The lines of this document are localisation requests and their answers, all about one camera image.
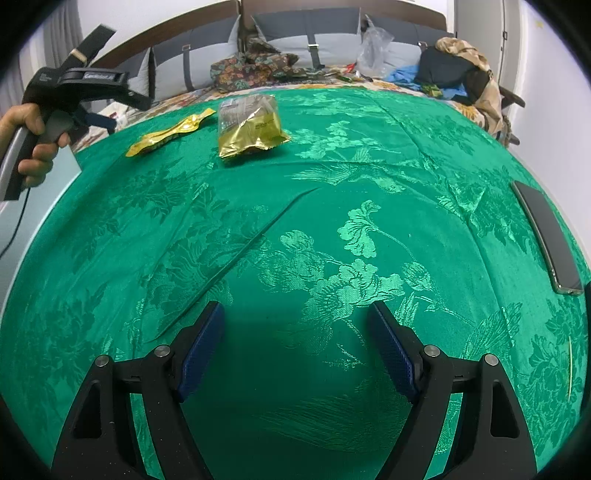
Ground gold-edged olive packet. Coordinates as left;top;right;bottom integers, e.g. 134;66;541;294
217;95;291;160

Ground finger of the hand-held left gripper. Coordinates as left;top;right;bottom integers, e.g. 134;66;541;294
117;83;154;112
74;108;117;136

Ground black bag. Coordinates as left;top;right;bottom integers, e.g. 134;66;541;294
416;46;490;100

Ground green patterned cloth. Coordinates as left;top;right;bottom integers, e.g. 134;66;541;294
0;88;591;480

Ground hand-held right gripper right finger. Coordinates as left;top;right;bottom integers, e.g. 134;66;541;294
367;300;539;480

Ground floral bedsheet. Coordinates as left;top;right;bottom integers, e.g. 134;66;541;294
71;76;518;148

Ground black cable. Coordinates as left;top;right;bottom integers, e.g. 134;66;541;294
0;185;31;259

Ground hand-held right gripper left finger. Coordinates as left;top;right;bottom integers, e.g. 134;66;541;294
51;301;225;480

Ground black smartphone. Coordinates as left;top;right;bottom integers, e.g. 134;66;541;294
512;181;585;296

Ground clear plastic bag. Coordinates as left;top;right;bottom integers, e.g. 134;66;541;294
358;25;398;79

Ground white storage box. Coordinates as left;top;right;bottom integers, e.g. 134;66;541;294
0;129;83;301

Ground wrinkled yellow snack packet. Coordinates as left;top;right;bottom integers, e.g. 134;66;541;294
126;110;218;158

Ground person's left hand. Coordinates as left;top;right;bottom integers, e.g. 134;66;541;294
0;102;72;189

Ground black and tan clothes pile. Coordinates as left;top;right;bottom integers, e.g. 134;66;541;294
436;36;509;139

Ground white door frame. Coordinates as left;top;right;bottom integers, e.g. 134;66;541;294
455;0;523;97

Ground small colourful wrappers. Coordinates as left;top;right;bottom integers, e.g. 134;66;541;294
323;62;375;84

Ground blue cloth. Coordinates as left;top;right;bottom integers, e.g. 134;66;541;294
385;65;467;100

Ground dark patterned cloth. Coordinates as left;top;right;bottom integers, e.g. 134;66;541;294
210;36;324;93

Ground sheer striped curtain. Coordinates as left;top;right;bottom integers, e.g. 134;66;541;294
14;18;84;112

